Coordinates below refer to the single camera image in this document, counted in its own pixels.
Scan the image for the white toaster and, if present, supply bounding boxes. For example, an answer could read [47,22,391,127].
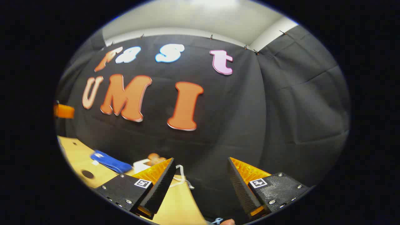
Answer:
[133,158,157,174]

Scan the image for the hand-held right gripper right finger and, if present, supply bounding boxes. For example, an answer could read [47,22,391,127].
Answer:
[227,157,310,221]

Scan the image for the black backdrop cloth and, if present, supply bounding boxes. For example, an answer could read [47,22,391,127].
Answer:
[55,27,350,219]

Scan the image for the brown bread slice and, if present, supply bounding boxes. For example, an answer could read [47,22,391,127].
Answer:
[147,153,168,166]

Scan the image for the white cord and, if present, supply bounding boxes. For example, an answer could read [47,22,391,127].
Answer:
[171,165,195,190]

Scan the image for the blue towel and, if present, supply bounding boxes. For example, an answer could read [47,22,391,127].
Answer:
[90,150,133,174]

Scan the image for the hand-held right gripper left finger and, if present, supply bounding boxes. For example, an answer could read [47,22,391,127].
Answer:
[95,158,177,220]

